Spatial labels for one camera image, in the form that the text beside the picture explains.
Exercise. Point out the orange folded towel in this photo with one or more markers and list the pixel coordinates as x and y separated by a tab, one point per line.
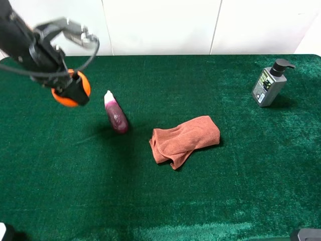
176	144

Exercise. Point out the green felt table mat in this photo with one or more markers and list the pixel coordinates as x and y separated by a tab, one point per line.
66	174

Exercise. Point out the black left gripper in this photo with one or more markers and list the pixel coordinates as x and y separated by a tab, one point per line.
47	59

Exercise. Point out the grey pump soap bottle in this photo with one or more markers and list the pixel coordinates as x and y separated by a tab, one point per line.
270	82

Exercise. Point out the purple white eggplant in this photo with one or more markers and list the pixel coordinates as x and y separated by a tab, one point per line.
115	114

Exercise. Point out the white black object bottom left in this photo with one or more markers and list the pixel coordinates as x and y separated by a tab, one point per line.
7	232

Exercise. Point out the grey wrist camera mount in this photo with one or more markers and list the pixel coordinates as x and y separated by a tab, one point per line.
73	31

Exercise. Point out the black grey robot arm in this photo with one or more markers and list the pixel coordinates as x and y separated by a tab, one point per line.
17	37

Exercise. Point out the orange mandarin fruit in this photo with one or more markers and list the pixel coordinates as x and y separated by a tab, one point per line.
77	93

